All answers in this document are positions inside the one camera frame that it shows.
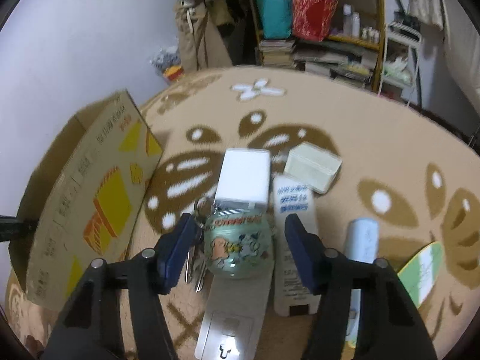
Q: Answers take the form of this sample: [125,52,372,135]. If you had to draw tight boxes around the light blue cylindrical device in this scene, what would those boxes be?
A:
[344,218,379,349]

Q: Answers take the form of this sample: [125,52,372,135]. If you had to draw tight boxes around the white tube with blue text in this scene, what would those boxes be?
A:
[272,175,320,317]

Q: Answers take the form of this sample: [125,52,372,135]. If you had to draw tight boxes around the brown cardboard box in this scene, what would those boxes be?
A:
[16,90,163,311]

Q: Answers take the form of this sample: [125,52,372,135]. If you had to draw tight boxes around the white package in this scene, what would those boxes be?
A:
[194,272,272,360]

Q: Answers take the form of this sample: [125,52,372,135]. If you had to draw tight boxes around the metal keys with ring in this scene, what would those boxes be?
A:
[185,195,213,293]

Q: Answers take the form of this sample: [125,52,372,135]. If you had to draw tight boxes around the green cartoon earbuds case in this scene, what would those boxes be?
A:
[203,209,274,279]

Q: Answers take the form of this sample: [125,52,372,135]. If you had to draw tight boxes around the white rectangular box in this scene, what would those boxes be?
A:
[214,148,271,212]

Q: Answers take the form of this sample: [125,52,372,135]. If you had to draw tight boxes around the round green white fan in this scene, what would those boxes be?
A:
[398,241,444,308]

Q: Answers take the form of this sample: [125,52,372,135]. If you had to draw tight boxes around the brown beige patterned rug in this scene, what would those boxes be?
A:
[3,64,480,360]

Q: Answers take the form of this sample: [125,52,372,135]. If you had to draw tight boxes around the white translucent plastic box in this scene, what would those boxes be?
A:
[284,142,343,194]

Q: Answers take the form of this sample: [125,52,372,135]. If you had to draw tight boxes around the plastic bag of toys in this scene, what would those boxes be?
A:
[150,46,185,84]

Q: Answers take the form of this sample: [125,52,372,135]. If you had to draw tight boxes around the stack of books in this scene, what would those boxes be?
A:
[258,39,297,69]

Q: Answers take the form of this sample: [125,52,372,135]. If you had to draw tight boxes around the yellow wooden shelf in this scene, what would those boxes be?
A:
[250,0,385,92]

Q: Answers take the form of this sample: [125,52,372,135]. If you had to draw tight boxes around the beige hanging clothes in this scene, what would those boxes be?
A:
[174,0,233,74]

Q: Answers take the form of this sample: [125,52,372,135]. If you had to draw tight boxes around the red patterned bag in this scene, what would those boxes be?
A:
[292,0,338,41]

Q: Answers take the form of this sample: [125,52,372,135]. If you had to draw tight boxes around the teal storage bag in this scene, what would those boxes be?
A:
[256,0,293,40]

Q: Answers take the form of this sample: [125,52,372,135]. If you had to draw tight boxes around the white wire rack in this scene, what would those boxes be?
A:
[377,21,423,106]

